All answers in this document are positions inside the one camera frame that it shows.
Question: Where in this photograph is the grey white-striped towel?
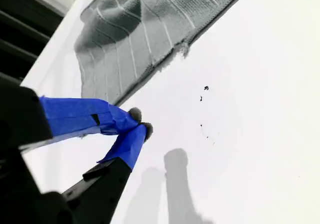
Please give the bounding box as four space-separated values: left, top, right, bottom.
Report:
74 0 256 107

